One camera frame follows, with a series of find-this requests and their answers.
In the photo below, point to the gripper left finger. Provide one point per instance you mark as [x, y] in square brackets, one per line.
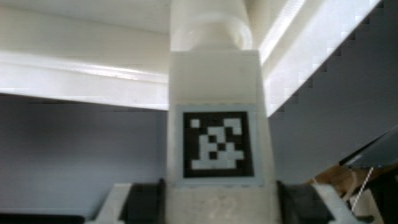
[133, 204]

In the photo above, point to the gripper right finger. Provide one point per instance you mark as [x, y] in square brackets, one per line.
[311, 205]

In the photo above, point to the white leg with tag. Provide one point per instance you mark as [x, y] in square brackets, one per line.
[221, 190]

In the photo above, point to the white square tabletop tray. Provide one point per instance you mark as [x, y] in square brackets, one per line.
[85, 47]

